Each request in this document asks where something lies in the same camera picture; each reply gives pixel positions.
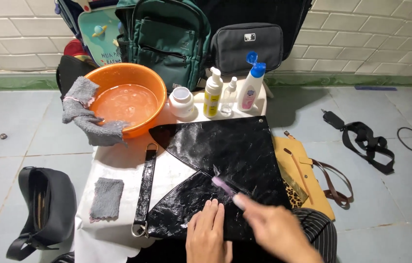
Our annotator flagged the person's right hand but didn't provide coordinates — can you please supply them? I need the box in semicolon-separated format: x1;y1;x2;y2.
232;194;324;263

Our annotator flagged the person's left hand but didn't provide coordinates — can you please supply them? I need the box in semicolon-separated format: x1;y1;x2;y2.
185;199;234;263

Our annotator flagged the pink toothbrush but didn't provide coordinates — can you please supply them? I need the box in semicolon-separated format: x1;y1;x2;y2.
211;176;236;199

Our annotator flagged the glossy black leather bag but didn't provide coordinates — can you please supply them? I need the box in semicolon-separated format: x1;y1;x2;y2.
147;116;294;242

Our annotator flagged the leopard print pouch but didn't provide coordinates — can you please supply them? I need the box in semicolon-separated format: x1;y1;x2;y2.
285;182;309;209

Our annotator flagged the person's striped trouser leg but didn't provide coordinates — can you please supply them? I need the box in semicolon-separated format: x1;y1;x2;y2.
292;207;338;263

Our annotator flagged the white table cloth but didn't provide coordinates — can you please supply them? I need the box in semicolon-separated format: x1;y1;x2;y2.
74;76;276;263

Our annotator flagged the small grey cloth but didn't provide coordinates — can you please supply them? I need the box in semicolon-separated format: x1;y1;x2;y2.
89;178;125;224

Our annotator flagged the small clear spray bottle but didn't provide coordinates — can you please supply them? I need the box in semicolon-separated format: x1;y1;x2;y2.
220;77;238;117

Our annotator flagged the white plastic jar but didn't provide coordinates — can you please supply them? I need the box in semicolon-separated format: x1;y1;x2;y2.
169;86;195;118

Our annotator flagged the white lotion bottle blue cap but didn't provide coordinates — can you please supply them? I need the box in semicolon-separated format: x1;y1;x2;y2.
237;51;267;112

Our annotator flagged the white yellow-label foam pump bottle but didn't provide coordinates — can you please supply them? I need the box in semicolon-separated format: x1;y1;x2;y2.
203;67;224;119

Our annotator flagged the orange plastic basin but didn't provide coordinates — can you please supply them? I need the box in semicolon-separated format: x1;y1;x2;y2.
84;63;168;140

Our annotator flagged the black shoe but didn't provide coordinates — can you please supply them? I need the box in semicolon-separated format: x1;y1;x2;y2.
50;251;76;263

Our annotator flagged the black waist bag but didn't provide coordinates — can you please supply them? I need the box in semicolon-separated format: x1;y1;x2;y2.
6;167;77;262

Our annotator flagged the black rectangular pouch bag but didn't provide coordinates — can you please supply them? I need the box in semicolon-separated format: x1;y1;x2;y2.
210;23;284;76

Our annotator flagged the large grey towel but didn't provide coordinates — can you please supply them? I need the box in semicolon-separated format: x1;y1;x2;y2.
62;76;130;148

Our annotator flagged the dark green backpack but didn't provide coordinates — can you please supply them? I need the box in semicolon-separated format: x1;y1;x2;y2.
115;0;212;93

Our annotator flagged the large black bag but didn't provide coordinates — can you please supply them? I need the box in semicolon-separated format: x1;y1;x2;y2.
194;0;314;61

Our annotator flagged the black flat bag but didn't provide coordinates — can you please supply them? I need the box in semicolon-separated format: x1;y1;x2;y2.
56;55;98;100

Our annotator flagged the light blue children's backpack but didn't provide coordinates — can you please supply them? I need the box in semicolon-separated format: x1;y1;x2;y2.
55;0;123;67

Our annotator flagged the red bag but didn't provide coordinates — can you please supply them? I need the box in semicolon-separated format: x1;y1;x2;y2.
63;39;90;58

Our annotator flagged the black strap with metal rings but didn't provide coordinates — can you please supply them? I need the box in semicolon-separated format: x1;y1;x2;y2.
131;142;159;239

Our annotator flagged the yellow handbag with brown strap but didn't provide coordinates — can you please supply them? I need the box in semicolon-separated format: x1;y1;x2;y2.
272;130;355;222

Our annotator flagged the black webbing strap with buckle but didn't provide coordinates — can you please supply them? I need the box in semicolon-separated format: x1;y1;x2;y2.
320;108;396;175

